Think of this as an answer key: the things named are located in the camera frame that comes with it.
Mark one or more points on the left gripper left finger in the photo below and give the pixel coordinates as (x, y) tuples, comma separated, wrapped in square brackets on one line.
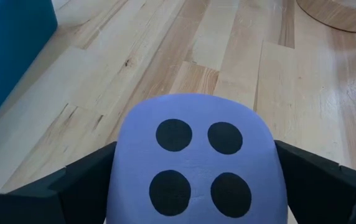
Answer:
[(41, 202)]

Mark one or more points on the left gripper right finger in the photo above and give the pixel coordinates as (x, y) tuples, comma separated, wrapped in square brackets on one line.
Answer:
[(327, 196)]

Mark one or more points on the purple foam die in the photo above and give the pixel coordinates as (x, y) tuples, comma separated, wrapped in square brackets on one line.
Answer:
[(196, 109)]

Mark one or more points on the blue plastic tray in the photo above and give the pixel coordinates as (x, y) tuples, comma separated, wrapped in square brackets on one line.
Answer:
[(10, 62)]

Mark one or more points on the white shade wooden lamp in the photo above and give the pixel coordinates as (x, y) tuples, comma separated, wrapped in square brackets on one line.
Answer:
[(336, 15)]

